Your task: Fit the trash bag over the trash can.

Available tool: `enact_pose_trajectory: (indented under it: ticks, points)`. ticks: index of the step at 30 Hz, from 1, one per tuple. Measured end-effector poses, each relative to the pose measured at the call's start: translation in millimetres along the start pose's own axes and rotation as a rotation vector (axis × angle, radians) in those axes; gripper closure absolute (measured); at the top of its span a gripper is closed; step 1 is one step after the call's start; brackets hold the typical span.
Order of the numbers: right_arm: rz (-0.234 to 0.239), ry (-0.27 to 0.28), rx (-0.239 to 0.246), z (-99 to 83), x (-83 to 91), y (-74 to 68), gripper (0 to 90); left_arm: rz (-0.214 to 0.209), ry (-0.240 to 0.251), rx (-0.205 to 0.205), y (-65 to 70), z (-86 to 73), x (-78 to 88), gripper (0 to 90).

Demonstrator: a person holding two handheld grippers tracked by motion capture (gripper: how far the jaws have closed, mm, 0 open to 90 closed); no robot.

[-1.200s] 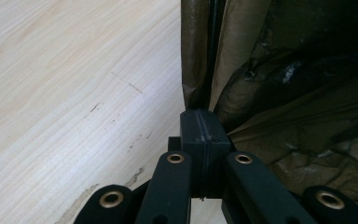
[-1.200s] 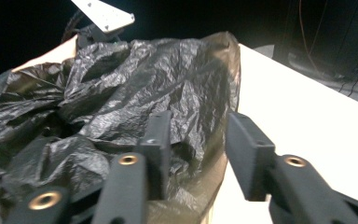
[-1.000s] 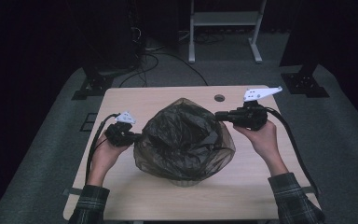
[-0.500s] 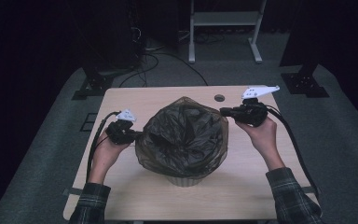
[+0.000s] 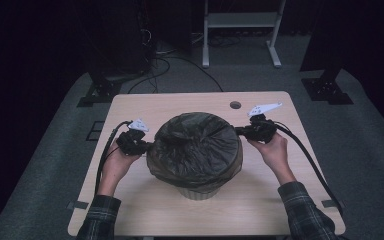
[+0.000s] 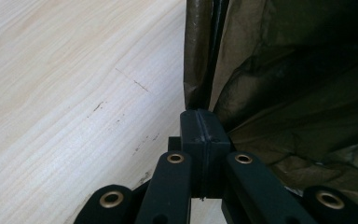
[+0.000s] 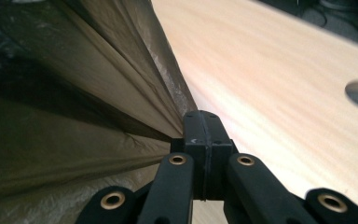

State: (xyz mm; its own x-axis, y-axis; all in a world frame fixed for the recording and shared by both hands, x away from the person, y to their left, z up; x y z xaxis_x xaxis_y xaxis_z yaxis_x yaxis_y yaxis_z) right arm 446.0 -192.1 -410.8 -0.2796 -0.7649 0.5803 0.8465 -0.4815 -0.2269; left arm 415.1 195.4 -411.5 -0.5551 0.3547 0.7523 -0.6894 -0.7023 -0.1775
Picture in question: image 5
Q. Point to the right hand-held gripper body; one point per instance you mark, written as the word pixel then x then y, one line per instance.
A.
pixel 261 130

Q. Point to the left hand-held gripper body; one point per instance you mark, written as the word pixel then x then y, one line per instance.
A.
pixel 131 143

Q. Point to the black garbage bag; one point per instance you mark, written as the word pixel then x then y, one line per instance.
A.
pixel 196 146

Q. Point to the green plastic bin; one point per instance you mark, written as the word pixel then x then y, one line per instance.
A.
pixel 198 194

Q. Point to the person's right hand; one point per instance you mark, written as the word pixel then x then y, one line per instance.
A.
pixel 276 153

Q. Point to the person's left hand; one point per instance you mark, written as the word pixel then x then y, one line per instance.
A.
pixel 115 166

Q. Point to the grey round table grommet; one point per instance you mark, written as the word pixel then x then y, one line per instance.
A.
pixel 235 105

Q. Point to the black stand base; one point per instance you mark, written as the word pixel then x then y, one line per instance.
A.
pixel 326 88
pixel 101 90

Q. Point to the grey tape strip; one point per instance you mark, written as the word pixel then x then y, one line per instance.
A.
pixel 78 205
pixel 328 203

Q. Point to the black equipment cabinet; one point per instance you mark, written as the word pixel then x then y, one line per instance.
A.
pixel 123 40

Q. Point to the white metal stand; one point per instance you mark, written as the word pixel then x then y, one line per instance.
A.
pixel 241 20

